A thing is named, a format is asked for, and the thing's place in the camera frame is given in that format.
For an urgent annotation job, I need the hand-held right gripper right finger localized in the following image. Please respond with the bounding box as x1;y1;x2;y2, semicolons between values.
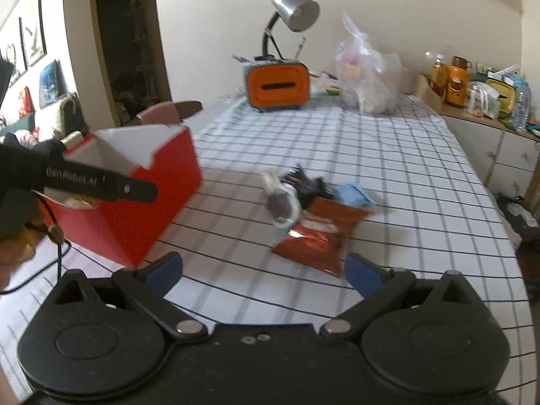
319;252;480;339

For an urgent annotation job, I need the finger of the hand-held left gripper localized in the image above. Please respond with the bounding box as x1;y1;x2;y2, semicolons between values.
44;158;159;204

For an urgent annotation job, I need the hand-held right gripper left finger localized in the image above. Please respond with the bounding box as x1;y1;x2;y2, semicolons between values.
53;251;210;341

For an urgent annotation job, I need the red cardboard box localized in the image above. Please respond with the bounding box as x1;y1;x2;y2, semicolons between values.
31;123;204;268

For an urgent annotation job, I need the cream snack packet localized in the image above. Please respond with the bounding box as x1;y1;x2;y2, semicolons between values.
62;196;100;210

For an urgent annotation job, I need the red-orange cookie packet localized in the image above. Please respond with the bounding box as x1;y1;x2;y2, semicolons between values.
271;197;374;278

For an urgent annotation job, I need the light blue snack packet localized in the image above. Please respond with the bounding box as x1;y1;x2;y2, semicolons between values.
333;182;376;209

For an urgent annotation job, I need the black snack packet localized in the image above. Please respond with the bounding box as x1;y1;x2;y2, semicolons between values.
295;177;336;210

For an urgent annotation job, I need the clear tray packet grey biscuit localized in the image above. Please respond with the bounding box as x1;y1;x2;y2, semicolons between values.
266;185;303;230

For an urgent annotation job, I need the dark cookie packet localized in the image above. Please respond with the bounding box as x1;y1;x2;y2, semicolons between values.
280;164;309;191

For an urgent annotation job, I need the white snack packet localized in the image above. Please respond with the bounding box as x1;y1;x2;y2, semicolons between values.
260;169;284;193

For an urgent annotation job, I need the person's left hand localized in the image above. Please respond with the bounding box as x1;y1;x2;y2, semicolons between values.
0;221;38;293

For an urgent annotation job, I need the chair with pink cushion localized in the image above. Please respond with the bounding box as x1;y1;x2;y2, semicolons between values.
124;100;204;128

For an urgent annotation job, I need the checked tablecloth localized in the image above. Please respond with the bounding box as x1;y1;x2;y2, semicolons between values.
0;92;533;405

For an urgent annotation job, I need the dark bag on floor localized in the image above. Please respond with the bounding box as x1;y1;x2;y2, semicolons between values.
493;191;540;242

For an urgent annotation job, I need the white sideboard cabinet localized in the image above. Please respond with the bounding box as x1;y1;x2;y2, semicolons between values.
438;105;540;204

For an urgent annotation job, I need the teal and orange tissue box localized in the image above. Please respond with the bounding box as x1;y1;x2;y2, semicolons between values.
242;59;311;113

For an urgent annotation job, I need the clear plastic bag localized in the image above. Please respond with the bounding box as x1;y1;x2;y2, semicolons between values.
335;12;402;115

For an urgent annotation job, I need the brown paper bag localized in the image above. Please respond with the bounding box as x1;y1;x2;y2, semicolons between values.
411;71;444;113

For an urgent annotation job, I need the clear plastic mug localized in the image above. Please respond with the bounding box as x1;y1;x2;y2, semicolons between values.
466;83;501;119

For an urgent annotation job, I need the orange thermos bottle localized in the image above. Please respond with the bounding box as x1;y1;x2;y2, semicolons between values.
446;55;473;109

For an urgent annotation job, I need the yellow pump bottle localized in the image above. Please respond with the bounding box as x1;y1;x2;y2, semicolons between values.
431;52;449;96

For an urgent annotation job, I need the clear water bottle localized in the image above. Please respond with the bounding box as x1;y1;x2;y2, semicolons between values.
508;80;531;132

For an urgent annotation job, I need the yellow-green container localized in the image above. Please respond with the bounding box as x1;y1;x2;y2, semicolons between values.
485;78;518;119

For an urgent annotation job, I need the silver desk lamp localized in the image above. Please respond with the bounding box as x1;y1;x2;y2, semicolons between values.
262;0;321;61

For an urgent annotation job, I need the white tube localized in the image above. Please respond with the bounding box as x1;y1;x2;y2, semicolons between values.
489;64;521;79

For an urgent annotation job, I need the black cable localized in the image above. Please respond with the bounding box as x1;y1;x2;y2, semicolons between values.
0;215;73;295

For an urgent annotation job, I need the blue wall poster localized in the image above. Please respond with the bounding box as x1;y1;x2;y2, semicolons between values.
38;59;64;109

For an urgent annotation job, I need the framed wall picture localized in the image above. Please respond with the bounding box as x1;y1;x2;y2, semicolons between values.
19;0;47;69

